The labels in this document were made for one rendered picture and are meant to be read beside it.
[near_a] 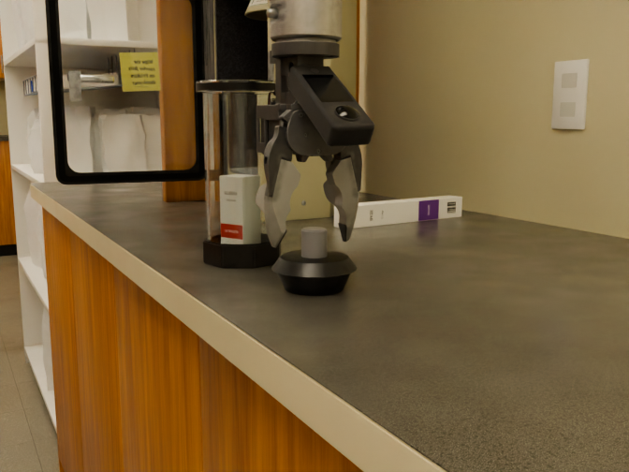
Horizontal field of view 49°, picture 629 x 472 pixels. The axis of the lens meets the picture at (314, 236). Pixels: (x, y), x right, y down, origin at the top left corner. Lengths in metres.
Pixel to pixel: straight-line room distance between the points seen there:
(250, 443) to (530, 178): 0.80
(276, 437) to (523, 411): 0.27
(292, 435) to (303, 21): 0.40
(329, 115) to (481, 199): 0.81
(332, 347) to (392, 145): 1.15
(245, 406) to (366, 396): 0.27
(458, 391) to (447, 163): 1.06
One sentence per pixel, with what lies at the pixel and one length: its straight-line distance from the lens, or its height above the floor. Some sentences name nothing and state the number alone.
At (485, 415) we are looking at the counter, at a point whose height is 0.94.
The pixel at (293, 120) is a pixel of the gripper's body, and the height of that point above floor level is 1.12.
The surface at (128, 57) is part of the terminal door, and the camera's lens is 1.48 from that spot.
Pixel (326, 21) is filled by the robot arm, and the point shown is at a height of 1.22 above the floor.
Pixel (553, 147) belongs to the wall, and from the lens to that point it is 1.30.
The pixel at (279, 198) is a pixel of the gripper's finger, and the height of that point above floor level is 1.04.
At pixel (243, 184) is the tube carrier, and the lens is 0.85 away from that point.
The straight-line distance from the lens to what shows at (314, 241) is 0.73.
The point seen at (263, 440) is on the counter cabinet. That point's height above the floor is 0.82.
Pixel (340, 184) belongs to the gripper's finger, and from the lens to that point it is 0.75.
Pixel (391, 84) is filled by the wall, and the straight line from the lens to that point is 1.68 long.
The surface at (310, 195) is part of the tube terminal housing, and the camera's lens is 1.27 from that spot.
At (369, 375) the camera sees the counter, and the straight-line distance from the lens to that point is 0.51.
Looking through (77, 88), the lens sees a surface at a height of 1.18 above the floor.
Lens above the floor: 1.12
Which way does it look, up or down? 10 degrees down
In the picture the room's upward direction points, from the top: straight up
